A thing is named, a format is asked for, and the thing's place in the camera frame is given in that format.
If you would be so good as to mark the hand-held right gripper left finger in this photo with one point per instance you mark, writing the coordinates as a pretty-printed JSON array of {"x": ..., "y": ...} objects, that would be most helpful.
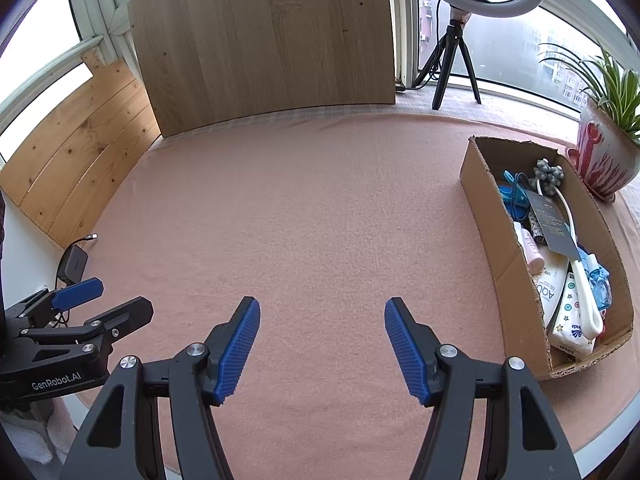
[{"x": 240, "y": 350}]

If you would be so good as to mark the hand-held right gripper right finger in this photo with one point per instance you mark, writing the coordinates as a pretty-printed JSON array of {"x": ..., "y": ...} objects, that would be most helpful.
[{"x": 405, "y": 355}]

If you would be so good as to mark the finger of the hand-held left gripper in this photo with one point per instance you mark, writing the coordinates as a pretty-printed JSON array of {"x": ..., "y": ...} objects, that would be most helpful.
[
  {"x": 77, "y": 294},
  {"x": 127, "y": 315}
]

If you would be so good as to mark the white bottle blue cap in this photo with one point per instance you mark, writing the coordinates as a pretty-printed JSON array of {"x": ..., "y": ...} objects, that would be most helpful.
[{"x": 550, "y": 285}]

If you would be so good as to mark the pink lotion bottle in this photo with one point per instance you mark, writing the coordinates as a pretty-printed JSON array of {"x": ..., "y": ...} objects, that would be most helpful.
[{"x": 532, "y": 255}]

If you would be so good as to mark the button print tissue pack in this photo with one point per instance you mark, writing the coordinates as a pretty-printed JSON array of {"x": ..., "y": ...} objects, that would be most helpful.
[{"x": 567, "y": 310}]

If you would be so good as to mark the cardboard box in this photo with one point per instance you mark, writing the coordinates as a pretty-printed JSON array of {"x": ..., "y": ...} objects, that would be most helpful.
[{"x": 485, "y": 195}]

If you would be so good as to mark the white massager grey knobbed balls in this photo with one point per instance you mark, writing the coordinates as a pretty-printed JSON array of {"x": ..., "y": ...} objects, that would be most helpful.
[{"x": 585, "y": 300}]

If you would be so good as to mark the black printed card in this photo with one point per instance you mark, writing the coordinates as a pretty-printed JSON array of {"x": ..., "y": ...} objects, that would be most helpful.
[{"x": 555, "y": 225}]

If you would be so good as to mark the clear blue small bottle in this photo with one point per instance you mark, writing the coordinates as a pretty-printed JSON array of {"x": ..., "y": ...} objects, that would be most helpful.
[{"x": 600, "y": 285}]

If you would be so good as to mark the black power adapter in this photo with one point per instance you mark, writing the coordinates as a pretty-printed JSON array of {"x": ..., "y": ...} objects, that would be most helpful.
[{"x": 72, "y": 264}]

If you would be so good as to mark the person's white fuzzy clothing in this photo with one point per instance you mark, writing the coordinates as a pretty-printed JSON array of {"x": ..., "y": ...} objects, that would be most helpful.
[{"x": 30, "y": 435}]

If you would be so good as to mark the pine plank panel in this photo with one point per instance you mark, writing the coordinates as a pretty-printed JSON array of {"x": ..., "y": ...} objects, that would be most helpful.
[{"x": 75, "y": 160}]

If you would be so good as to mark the pink felt cloth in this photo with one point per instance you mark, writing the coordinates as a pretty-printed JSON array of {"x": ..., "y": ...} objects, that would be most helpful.
[{"x": 325, "y": 210}]

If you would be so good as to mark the potted spider plant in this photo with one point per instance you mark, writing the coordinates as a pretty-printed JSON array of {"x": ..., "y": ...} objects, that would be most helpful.
[{"x": 605, "y": 160}]

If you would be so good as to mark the black tripod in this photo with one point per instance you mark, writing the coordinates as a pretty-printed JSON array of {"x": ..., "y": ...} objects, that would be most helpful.
[{"x": 450, "y": 60}]

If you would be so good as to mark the light wooden board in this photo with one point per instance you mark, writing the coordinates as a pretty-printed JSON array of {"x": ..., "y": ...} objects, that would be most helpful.
[{"x": 260, "y": 40}]

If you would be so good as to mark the white window frame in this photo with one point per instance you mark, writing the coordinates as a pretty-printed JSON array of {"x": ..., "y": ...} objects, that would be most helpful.
[{"x": 95, "y": 5}]

